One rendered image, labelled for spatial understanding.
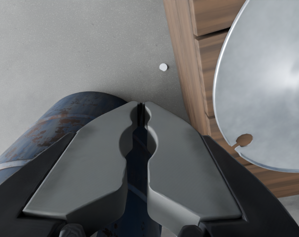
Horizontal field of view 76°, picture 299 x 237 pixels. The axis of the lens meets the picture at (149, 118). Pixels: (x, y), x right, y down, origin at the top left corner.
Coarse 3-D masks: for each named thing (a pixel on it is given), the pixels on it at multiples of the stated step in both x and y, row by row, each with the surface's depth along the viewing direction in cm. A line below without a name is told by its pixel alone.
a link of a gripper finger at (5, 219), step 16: (64, 144) 8; (32, 160) 7; (48, 160) 7; (16, 176) 6; (32, 176) 6; (0, 192) 6; (16, 192) 6; (32, 192) 6; (0, 208) 5; (16, 208) 5; (0, 224) 5; (16, 224) 5; (32, 224) 5; (48, 224) 5; (64, 224) 5
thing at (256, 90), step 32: (256, 0) 17; (288, 0) 17; (256, 32) 18; (288, 32) 18; (224, 64) 20; (256, 64) 20; (288, 64) 20; (224, 96) 22; (256, 96) 22; (288, 96) 22; (224, 128) 24; (256, 128) 24; (288, 128) 24; (256, 160) 27; (288, 160) 27
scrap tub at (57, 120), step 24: (72, 96) 57; (96, 96) 56; (48, 120) 44; (72, 120) 43; (24, 144) 36; (48, 144) 35; (144, 144) 49; (0, 168) 30; (144, 168) 43; (144, 192) 37; (144, 216) 32
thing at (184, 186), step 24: (144, 120) 12; (168, 120) 10; (168, 144) 8; (192, 144) 8; (168, 168) 7; (192, 168) 7; (216, 168) 7; (168, 192) 6; (192, 192) 6; (216, 192) 6; (168, 216) 6; (192, 216) 6; (216, 216) 5; (240, 216) 6
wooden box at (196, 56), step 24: (168, 0) 35; (192, 0) 17; (216, 0) 17; (240, 0) 17; (168, 24) 47; (192, 24) 19; (216, 24) 18; (192, 48) 23; (216, 48) 19; (192, 72) 27; (192, 96) 34; (192, 120) 46; (240, 144) 26; (264, 168) 28; (288, 192) 31
